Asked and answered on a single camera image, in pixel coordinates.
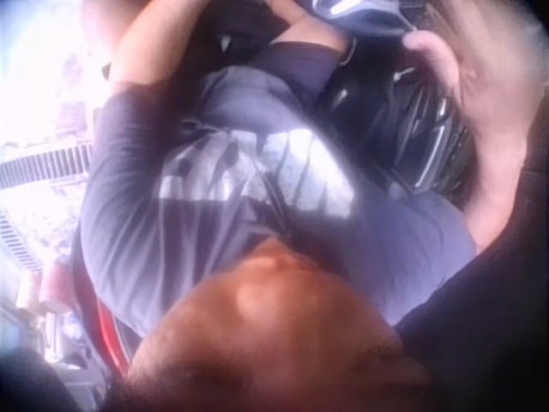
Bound person's right hand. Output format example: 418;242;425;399
402;25;542;169

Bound glossy black helmet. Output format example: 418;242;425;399
315;36;473;194

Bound grey black scooter panel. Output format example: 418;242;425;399
306;0;419;42

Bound person's legs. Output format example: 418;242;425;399
265;19;351;87

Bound metal floor grating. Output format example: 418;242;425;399
0;143;94;191

